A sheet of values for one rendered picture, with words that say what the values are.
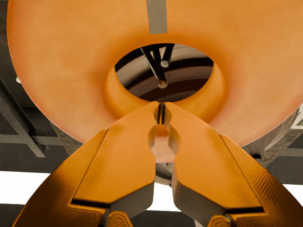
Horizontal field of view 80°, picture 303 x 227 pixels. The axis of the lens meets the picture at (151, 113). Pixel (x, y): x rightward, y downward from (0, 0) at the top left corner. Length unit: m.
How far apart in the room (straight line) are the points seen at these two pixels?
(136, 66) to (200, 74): 0.11
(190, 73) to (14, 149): 9.50
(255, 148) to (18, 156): 9.20
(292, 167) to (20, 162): 11.08
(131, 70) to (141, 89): 0.04
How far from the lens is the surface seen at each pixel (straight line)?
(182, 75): 0.32
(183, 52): 0.32
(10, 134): 6.40
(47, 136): 5.84
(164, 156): 0.15
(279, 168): 9.43
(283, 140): 0.90
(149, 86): 0.33
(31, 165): 8.87
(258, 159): 0.42
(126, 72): 0.34
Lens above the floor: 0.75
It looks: 47 degrees up
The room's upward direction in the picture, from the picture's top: 177 degrees counter-clockwise
